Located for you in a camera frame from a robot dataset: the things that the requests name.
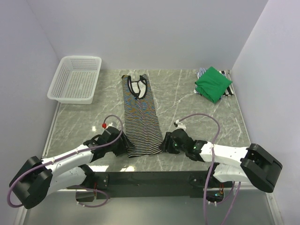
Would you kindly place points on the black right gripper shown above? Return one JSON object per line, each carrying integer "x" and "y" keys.
{"x": 167, "y": 141}

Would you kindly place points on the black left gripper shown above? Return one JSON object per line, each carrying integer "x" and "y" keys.
{"x": 122, "y": 148}

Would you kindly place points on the striped clothes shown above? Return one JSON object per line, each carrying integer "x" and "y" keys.
{"x": 141, "y": 122}

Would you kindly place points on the green tank top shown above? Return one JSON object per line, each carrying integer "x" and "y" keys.
{"x": 212, "y": 83}

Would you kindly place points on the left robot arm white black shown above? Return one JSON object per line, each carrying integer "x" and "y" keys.
{"x": 39, "y": 178}

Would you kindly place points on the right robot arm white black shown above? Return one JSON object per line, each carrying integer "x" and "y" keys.
{"x": 252, "y": 164}

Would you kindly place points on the blue striped folded tank top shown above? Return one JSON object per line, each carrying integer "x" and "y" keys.
{"x": 200, "y": 72}

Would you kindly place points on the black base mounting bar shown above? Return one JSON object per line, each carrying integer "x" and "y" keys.
{"x": 148, "y": 184}

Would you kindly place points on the white plastic laundry basket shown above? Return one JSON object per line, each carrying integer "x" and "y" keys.
{"x": 75, "y": 80}

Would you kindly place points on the black white striped folded top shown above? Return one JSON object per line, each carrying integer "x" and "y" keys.
{"x": 229, "y": 90}

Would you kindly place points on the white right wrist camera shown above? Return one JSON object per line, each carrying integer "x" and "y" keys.
{"x": 179, "y": 125}

